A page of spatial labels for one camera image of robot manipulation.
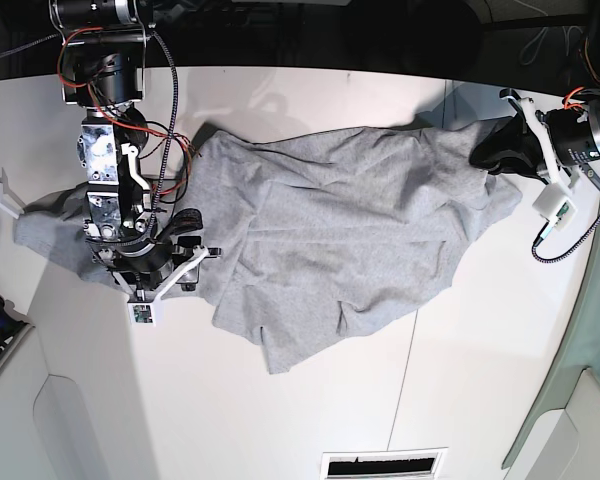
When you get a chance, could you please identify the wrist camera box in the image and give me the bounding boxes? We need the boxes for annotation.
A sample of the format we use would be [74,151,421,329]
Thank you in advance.
[532,183,578,230]
[127,302,160,325]

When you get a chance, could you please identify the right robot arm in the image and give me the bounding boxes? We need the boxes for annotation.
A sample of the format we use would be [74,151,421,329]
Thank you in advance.
[49,1,221,302]

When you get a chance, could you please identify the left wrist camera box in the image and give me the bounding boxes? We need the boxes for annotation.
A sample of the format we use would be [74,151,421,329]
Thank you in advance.
[532,183,578,230]

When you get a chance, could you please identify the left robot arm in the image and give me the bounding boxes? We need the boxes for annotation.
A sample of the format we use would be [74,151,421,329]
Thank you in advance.
[469,5,600,184]

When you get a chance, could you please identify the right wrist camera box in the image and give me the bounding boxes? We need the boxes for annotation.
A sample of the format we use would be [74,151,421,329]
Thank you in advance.
[127,302,160,325]

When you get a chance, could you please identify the beige chair right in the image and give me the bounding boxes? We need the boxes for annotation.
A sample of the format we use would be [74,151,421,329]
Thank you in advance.
[505,369,600,480]

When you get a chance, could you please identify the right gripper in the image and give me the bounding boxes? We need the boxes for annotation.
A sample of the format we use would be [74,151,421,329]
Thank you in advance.
[94,239,222,302]

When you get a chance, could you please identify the orange grey scissors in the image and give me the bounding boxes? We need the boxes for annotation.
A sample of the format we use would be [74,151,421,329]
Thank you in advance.
[580,164,600,192]

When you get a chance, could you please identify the grey t-shirt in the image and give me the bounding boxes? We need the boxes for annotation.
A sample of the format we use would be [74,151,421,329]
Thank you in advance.
[13,119,524,376]

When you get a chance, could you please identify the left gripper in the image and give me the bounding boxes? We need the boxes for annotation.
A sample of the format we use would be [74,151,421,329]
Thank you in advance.
[469,87,600,183]

